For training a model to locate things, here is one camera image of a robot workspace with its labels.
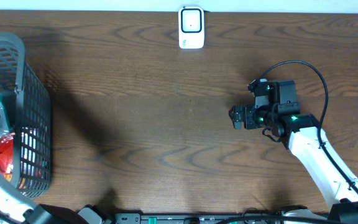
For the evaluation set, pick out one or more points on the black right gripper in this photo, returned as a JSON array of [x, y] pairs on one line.
[[248, 116]]

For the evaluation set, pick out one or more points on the red packaged item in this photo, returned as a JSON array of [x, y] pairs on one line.
[[6, 156]]

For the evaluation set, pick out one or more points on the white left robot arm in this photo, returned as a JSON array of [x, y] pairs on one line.
[[16, 208]]

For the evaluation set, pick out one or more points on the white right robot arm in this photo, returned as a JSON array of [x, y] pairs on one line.
[[303, 136]]

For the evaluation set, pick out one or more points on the white barcode scanner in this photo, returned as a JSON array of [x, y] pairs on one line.
[[191, 27]]

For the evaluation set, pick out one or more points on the grey plastic basket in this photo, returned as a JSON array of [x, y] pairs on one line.
[[28, 108]]

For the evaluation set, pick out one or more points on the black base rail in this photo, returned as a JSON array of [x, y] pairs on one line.
[[92, 214]]

